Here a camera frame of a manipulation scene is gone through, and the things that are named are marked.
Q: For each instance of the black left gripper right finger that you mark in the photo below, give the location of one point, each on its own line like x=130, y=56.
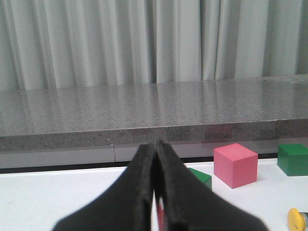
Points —
x=185, y=204

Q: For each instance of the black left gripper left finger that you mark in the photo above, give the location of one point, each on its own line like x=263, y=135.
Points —
x=125, y=206

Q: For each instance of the green cube left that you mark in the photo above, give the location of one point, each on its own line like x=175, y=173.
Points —
x=203, y=177

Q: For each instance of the grey stone ledge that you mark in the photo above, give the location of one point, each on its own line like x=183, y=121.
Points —
x=106, y=124

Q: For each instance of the grey curtain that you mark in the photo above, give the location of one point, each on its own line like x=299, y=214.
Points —
x=52, y=44

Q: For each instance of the green cube right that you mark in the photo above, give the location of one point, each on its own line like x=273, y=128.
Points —
x=293, y=159

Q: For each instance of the pink cube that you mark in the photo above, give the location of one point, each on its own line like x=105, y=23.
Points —
x=235, y=165

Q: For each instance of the yellow push button switch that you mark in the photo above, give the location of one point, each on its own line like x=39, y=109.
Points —
x=297, y=221

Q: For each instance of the green cube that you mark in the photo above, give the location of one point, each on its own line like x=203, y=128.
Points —
x=293, y=159
x=203, y=177

